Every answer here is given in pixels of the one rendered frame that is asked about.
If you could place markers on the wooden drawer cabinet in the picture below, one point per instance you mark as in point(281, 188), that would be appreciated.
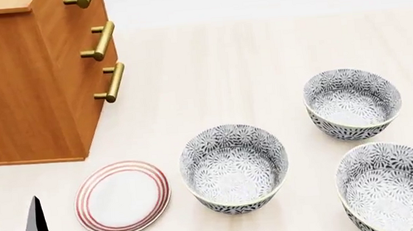
point(23, 88)

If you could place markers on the white plate with red rings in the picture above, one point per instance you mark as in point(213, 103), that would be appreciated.
point(122, 198)

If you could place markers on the black white floral patterned bowl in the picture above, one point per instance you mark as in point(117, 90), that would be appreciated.
point(233, 171)
point(393, 192)
point(353, 104)

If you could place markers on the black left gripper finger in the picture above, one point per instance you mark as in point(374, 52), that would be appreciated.
point(36, 225)

